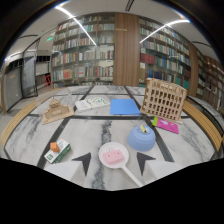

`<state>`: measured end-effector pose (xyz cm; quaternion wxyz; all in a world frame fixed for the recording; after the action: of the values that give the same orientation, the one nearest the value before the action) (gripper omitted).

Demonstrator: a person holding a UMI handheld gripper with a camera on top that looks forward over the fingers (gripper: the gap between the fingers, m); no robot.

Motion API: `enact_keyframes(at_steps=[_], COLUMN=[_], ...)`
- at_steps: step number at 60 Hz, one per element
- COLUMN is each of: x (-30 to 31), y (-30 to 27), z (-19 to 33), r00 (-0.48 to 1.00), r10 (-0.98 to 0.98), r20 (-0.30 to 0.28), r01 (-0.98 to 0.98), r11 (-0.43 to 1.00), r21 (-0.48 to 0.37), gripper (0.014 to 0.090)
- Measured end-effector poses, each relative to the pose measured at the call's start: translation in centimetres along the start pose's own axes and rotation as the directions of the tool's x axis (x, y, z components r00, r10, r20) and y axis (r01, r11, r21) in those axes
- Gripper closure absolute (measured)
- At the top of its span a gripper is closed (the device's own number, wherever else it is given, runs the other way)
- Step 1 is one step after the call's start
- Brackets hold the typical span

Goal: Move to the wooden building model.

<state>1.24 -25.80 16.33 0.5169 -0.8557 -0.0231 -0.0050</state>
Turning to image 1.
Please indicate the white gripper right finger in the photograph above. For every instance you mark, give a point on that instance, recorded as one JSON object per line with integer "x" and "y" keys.
{"x": 156, "y": 168}

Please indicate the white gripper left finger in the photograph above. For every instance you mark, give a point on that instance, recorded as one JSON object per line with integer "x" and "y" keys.
{"x": 71, "y": 169}

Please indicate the small flat wooden building model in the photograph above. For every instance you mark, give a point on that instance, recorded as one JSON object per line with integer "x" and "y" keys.
{"x": 56, "y": 111}

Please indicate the tall wooden building model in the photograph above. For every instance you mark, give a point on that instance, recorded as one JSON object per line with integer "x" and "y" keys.
{"x": 163, "y": 99}

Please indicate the green and white box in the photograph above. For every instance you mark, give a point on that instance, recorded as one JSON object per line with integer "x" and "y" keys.
{"x": 58, "y": 151}

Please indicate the orange cube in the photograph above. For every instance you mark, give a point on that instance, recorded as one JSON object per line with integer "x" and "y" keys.
{"x": 54, "y": 147}

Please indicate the blue dome-shaped bowl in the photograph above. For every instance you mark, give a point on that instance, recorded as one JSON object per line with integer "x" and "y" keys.
{"x": 141, "y": 139}

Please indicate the white round paddle plate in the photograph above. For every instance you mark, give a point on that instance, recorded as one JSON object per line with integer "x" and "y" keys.
{"x": 116, "y": 160}

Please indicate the yellow tag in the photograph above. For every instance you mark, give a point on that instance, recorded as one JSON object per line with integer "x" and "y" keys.
{"x": 143, "y": 128}

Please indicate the pink toy block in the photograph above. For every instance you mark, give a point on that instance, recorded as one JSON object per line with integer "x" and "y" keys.
{"x": 113, "y": 156}

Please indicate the pink booklet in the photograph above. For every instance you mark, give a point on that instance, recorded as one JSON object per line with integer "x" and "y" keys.
{"x": 167, "y": 125}

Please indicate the wooden bench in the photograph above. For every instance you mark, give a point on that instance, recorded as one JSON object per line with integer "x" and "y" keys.
{"x": 16, "y": 121}
{"x": 203, "y": 121}

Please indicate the white book with coloured dots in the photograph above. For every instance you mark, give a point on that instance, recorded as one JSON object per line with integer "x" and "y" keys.
{"x": 90, "y": 103}

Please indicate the blue folder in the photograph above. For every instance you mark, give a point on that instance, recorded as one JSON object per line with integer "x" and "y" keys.
{"x": 124, "y": 107}

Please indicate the red step stool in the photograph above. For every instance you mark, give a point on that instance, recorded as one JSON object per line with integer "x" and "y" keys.
{"x": 48, "y": 81}

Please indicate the wooden column panel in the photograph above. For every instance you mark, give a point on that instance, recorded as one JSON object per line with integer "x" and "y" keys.
{"x": 126, "y": 50}

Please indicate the wooden bookshelf wall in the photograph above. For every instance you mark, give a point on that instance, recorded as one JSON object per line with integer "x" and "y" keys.
{"x": 83, "y": 50}
{"x": 165, "y": 55}

